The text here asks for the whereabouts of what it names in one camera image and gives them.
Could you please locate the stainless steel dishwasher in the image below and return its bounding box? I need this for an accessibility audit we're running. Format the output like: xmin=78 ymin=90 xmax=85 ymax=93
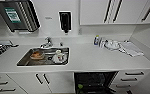
xmin=73 ymin=70 xmax=120 ymax=94

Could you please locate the small sink soap pump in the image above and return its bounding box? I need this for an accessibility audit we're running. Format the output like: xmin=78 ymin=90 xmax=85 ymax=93
xmin=59 ymin=41 xmax=64 ymax=48

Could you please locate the small white bottle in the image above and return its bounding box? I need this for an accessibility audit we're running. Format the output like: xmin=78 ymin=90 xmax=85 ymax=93
xmin=99 ymin=38 xmax=105 ymax=48

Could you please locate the chrome sink faucet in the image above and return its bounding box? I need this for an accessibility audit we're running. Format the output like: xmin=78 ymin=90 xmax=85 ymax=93
xmin=39 ymin=37 xmax=54 ymax=49

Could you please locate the orange item in sink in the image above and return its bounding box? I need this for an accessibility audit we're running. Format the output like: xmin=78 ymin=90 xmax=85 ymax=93
xmin=29 ymin=49 xmax=45 ymax=61

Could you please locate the white lower cabinet door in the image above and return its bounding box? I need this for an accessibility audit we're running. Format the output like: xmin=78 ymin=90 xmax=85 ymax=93
xmin=40 ymin=71 xmax=76 ymax=94
xmin=5 ymin=73 xmax=53 ymax=94

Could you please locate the stainless steel sink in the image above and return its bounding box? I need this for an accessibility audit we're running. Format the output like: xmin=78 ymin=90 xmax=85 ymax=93
xmin=16 ymin=47 xmax=71 ymax=67

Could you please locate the steel paper towel dispenser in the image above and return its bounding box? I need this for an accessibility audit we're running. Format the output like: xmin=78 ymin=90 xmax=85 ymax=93
xmin=0 ymin=0 xmax=41 ymax=34

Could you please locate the white wall outlet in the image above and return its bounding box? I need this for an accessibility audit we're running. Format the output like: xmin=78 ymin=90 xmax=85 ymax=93
xmin=78 ymin=28 xmax=83 ymax=36

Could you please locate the black wall soap dispenser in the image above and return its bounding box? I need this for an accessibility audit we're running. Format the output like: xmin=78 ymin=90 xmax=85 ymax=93
xmin=58 ymin=11 xmax=72 ymax=34

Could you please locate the small wall label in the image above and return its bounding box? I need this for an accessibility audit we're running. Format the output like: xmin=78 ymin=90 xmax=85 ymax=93
xmin=45 ymin=16 xmax=53 ymax=21

